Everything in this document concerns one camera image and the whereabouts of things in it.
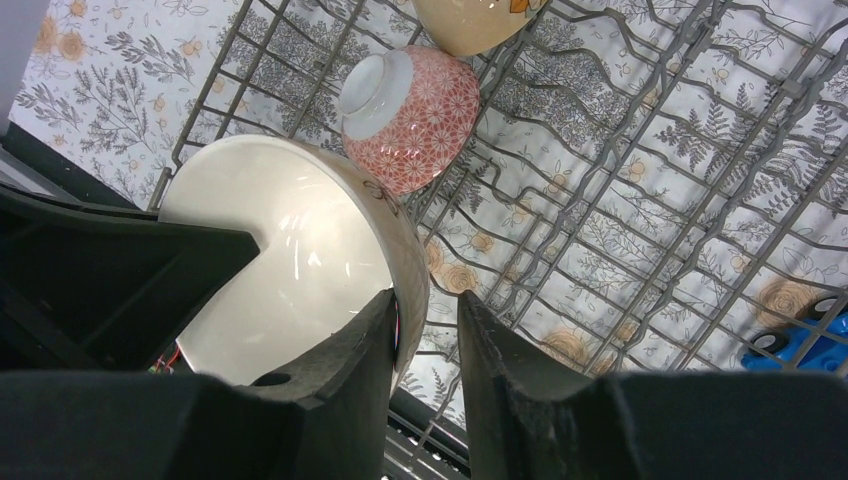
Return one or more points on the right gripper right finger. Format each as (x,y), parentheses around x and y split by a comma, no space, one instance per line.
(528,416)

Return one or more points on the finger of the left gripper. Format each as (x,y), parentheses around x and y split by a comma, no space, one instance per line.
(87,287)

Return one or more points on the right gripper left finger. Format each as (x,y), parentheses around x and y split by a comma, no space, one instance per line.
(335,399)

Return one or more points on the beige patterned bowl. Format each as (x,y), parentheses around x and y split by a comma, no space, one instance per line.
(330,237)
(468,27)

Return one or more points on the grey wire dish rack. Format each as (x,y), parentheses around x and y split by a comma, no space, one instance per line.
(650,185)

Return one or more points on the pink patterned bowl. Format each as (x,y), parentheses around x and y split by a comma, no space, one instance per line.
(406,115)

